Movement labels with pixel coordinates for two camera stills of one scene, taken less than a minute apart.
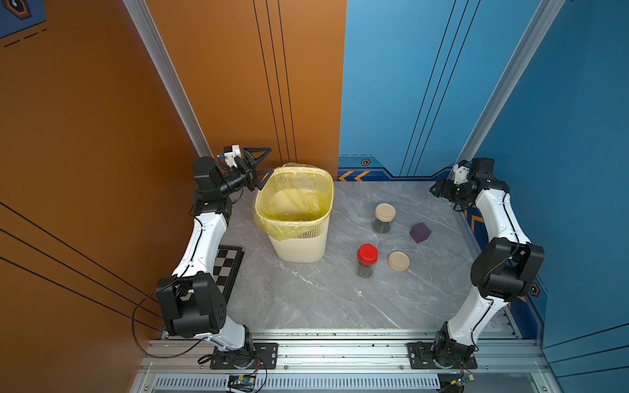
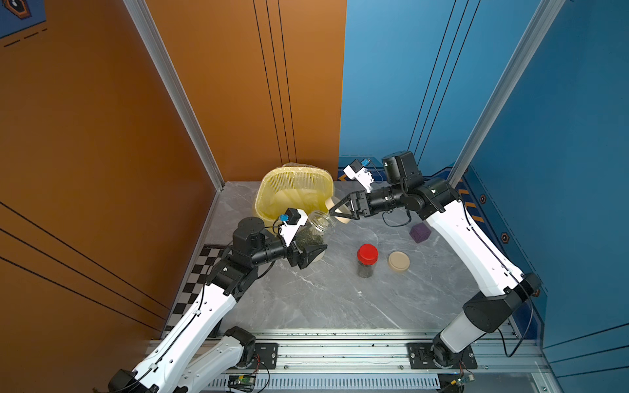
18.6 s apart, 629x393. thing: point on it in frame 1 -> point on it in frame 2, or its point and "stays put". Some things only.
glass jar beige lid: x=384 y=214 -> x=319 y=255
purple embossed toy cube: x=420 y=232 stays put
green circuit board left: x=243 y=382 stays put
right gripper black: x=447 y=190 -> x=362 y=203
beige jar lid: x=398 y=261 stays put
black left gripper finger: x=262 y=177 -> x=312 y=251
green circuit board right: x=460 y=381 stays put
